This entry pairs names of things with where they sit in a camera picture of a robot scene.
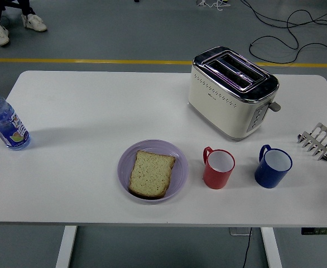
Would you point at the blue enamel cup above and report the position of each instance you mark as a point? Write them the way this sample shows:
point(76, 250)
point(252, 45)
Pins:
point(266, 176)

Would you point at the slice of bread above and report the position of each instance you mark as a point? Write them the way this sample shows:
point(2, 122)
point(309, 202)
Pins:
point(151, 174)

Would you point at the red enamel cup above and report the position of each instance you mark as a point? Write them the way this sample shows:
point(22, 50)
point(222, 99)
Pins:
point(216, 178)

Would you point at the purple round plate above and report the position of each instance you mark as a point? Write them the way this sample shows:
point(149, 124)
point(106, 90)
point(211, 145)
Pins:
point(180, 170)

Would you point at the cream and chrome toaster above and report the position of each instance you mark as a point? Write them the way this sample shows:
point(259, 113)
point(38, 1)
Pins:
point(219, 109)

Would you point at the white table leg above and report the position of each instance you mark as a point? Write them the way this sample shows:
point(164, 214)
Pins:
point(271, 251)
point(66, 248)

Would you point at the clear bottle with blue cap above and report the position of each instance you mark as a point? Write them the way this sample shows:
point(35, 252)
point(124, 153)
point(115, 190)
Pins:
point(5, 123)

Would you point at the metal toast rack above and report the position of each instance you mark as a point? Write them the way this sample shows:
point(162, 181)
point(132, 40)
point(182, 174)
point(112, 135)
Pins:
point(324, 139)

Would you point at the white shoe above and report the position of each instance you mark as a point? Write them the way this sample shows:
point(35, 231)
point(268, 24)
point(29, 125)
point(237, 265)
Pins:
point(35, 22)
point(0, 35)

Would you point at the black table control panel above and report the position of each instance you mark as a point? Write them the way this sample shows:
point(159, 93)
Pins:
point(322, 231)

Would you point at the black chair base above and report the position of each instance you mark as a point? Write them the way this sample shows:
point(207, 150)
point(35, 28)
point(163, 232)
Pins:
point(11, 3)

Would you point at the grey bracket under table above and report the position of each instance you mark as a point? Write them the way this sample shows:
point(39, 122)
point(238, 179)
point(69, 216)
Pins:
point(237, 231)

